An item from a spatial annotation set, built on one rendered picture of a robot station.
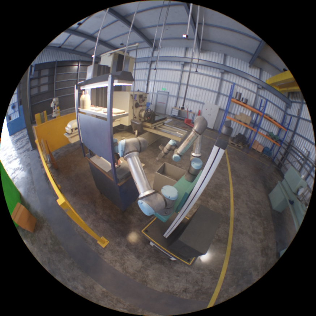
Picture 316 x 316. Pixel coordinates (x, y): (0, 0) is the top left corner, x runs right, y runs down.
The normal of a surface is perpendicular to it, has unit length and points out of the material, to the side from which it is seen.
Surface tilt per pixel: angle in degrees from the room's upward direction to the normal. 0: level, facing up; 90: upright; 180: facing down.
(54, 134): 90
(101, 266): 0
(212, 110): 90
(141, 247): 0
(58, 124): 90
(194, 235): 0
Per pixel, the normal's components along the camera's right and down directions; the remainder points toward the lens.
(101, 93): 0.88, 0.36
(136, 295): 0.15, -0.82
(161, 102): -0.46, 0.44
